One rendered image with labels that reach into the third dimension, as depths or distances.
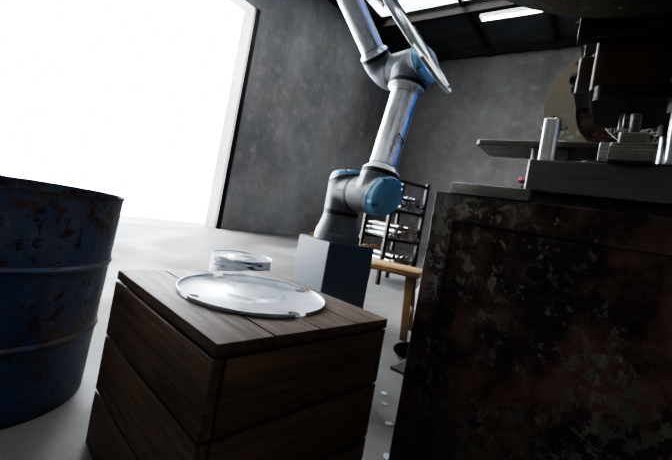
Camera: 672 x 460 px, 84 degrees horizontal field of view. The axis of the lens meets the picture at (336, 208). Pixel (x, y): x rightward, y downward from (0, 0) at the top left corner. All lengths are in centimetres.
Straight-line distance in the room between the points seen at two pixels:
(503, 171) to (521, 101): 138
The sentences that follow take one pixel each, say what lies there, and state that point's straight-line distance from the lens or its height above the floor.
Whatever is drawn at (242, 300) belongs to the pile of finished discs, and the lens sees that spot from 72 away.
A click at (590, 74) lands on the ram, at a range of 102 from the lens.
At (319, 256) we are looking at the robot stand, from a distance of 114.
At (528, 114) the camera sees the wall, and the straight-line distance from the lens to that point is 812.
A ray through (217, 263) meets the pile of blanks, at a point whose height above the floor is 21.
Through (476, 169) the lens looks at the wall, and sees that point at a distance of 803.
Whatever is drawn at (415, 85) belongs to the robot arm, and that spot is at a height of 96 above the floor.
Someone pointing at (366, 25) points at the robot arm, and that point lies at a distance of 129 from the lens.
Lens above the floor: 54
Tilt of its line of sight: 1 degrees up
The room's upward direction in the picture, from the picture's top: 10 degrees clockwise
